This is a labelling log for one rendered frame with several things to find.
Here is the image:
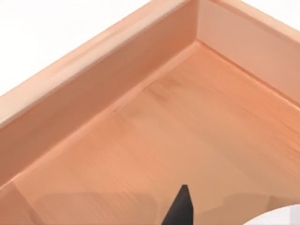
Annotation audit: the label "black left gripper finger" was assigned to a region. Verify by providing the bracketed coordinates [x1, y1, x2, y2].
[161, 184, 195, 225]

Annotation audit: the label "white rounded object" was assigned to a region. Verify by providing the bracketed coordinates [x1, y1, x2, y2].
[195, 202, 300, 225]

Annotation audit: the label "shallow salmon-coloured box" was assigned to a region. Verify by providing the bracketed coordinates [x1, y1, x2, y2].
[0, 0, 300, 225]

